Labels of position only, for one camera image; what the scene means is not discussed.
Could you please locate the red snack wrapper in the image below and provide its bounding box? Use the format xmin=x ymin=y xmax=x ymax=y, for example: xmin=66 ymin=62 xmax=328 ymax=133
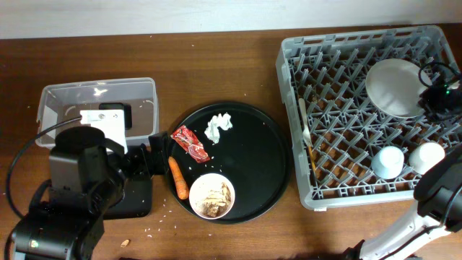
xmin=170 ymin=125 xmax=210 ymax=163

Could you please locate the grey plate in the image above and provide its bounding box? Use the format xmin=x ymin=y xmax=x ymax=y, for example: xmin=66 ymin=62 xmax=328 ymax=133
xmin=365 ymin=58 xmax=431 ymax=118

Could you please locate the orange carrot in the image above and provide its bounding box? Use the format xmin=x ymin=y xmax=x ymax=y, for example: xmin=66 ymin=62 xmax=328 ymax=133
xmin=168 ymin=157 xmax=189 ymax=200

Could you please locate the white cup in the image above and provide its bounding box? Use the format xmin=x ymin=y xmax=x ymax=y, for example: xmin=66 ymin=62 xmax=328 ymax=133
xmin=409 ymin=142 xmax=445 ymax=175

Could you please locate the white tissue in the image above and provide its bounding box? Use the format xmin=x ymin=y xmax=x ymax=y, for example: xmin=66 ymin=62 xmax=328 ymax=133
xmin=204 ymin=113 xmax=232 ymax=144

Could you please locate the white bowl with food scraps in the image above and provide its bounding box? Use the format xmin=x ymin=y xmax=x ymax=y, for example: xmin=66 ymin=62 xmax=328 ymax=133
xmin=189 ymin=173 xmax=236 ymax=220

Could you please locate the blue cup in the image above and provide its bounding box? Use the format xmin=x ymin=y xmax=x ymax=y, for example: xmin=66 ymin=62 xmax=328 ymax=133
xmin=371 ymin=146 xmax=404 ymax=179

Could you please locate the white plastic fork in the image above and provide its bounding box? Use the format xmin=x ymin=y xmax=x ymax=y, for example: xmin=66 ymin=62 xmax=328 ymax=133
xmin=298 ymin=98 xmax=313 ymax=147

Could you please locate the wooden chopstick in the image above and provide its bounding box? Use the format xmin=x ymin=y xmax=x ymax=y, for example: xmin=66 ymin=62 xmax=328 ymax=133
xmin=308 ymin=145 xmax=316 ymax=173

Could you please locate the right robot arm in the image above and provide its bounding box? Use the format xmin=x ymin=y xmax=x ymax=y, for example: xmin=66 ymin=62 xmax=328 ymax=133
xmin=340 ymin=61 xmax=461 ymax=260

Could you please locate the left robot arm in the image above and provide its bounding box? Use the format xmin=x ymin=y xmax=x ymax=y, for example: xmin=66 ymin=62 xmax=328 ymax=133
xmin=4 ymin=126 xmax=168 ymax=259

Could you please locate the grey dishwasher rack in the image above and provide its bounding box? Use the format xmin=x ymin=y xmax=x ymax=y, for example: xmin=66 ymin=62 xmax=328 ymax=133
xmin=276 ymin=25 xmax=461 ymax=211

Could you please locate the black rectangular tray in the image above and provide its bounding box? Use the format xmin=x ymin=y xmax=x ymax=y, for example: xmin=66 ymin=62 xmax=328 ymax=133
xmin=104 ymin=153 xmax=152 ymax=220

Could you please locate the peanut shell on table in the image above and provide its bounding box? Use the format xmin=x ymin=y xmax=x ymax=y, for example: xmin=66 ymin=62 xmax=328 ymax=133
xmin=121 ymin=240 xmax=130 ymax=248

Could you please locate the round black tray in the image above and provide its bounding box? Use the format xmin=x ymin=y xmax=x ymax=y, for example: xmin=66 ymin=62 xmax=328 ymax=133
xmin=165 ymin=102 xmax=292 ymax=225

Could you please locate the clear plastic bin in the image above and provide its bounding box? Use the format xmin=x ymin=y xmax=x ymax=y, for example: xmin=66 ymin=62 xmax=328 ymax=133
xmin=37 ymin=77 xmax=159 ymax=146

